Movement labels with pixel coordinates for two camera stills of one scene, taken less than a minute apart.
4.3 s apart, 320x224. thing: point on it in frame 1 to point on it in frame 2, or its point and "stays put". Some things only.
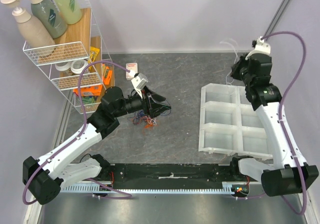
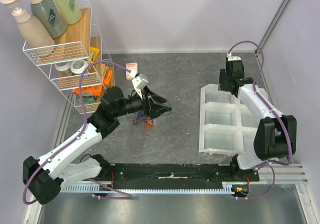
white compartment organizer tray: [229, 125] stays put
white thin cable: [235, 65] to [216, 98]
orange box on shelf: [107, 74] stays put
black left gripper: [149, 109] stays put
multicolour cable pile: [140, 117] stays put
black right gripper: [236, 69] to [223, 84]
